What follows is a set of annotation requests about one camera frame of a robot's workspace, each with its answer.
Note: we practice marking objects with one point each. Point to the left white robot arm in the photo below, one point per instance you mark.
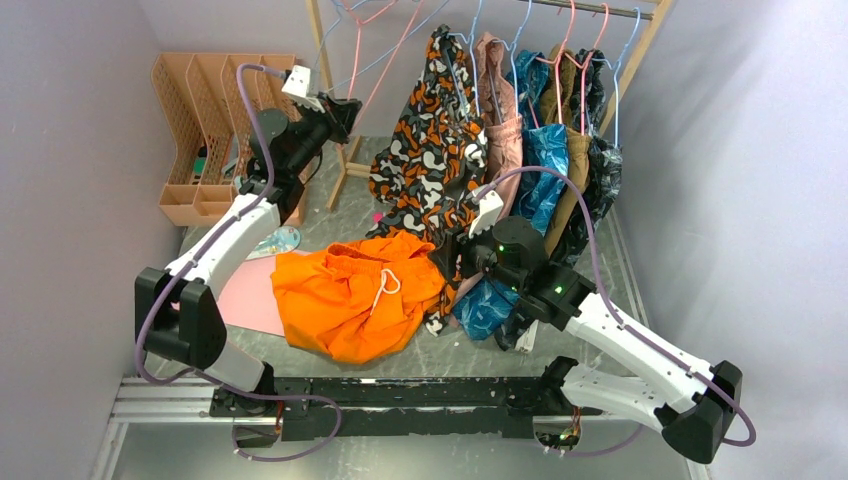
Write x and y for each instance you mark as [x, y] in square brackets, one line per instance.
[177, 316]

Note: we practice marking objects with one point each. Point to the brown shorts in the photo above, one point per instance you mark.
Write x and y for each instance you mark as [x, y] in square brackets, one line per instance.
[557, 116]

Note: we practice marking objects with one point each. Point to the blue patterned shorts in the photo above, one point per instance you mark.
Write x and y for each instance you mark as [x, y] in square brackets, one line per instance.
[540, 166]

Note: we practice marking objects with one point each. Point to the pink shorts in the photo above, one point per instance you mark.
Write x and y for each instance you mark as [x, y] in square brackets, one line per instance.
[502, 122]

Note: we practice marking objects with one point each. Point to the peach file organizer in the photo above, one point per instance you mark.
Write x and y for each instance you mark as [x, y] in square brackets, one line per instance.
[200, 98]

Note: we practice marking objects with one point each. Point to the pink clipboard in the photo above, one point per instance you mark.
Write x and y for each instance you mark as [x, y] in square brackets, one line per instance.
[245, 300]

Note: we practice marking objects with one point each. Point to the wooden clothes rack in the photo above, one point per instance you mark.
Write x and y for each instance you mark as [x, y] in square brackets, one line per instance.
[649, 16]

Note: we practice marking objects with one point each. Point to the blue wire hanger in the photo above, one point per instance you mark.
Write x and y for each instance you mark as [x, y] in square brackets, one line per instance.
[339, 43]

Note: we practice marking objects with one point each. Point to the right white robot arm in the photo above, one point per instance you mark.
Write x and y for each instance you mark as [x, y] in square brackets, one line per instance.
[690, 402]

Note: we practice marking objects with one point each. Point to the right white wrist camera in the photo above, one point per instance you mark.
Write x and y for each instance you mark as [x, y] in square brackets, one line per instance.
[490, 208]

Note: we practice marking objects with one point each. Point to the orange camouflage shorts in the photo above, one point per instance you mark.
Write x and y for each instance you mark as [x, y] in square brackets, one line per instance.
[436, 158]

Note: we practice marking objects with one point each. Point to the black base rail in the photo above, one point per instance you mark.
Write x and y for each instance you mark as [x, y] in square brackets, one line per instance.
[357, 407]

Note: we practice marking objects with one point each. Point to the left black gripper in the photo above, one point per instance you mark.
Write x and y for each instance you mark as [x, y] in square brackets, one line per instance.
[339, 116]

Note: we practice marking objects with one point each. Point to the pink wire hanger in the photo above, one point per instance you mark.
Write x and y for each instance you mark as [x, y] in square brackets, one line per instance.
[380, 27]

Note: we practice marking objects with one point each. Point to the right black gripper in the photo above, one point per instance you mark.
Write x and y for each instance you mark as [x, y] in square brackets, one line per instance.
[453, 245]

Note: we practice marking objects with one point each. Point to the blue packaged item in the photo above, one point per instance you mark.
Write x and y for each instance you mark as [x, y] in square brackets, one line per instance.
[285, 239]

